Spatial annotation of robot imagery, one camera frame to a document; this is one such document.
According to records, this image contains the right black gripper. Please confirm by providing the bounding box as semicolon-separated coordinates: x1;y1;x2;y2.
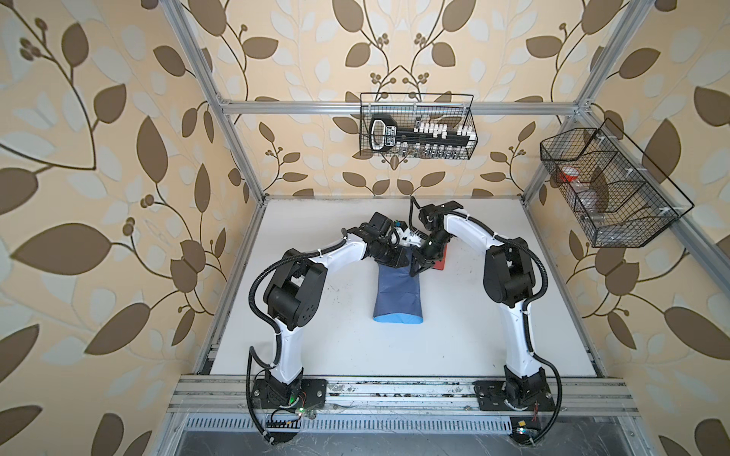
408;234;451;277

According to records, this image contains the black wire basket right wall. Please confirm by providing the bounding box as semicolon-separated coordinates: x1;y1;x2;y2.
540;118;695;248

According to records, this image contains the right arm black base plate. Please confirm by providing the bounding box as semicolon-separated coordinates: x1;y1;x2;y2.
473;379;557;412

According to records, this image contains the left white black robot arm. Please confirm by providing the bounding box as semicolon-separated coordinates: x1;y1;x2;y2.
246;212;410;409

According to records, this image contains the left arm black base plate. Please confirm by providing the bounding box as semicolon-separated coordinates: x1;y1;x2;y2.
252;376;328;410

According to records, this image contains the aluminium front rail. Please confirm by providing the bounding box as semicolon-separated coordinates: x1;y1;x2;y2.
168;375;640;417

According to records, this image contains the red tape dispenser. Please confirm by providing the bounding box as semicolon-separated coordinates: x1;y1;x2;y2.
433;251;447;271

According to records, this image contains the black socket wrench set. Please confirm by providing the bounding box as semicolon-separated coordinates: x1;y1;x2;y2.
364;114;478;155

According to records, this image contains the red capped clear container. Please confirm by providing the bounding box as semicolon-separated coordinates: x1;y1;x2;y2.
555;165;581;184

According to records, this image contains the black wire basket wall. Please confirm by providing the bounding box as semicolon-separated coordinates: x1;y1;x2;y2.
359;91;478;161
540;118;695;248

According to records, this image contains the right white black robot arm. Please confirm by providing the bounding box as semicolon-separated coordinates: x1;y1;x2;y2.
409;198;549;410

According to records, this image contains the black wire basket back wall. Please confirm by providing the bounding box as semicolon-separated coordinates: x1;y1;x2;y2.
359;91;478;161

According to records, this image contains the light blue wrapping paper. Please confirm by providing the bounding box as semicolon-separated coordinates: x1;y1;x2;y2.
373;265;423;324

